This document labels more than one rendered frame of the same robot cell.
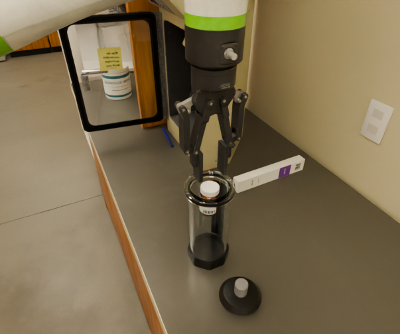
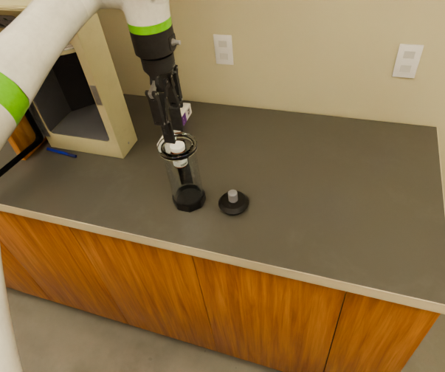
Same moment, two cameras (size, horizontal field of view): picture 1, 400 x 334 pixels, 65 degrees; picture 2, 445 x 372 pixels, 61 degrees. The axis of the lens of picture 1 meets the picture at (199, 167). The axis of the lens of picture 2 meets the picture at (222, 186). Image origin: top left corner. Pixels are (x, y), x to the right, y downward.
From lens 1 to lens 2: 0.50 m
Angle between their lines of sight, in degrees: 31
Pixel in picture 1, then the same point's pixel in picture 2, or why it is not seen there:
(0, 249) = not seen: outside the picture
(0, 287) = not seen: outside the picture
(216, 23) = (163, 26)
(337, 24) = not seen: outside the picture
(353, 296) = (283, 162)
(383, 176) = (246, 85)
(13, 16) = (33, 80)
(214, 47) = (165, 41)
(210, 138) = (117, 125)
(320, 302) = (272, 176)
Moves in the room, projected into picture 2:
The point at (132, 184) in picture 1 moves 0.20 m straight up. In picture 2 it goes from (79, 203) to (54, 156)
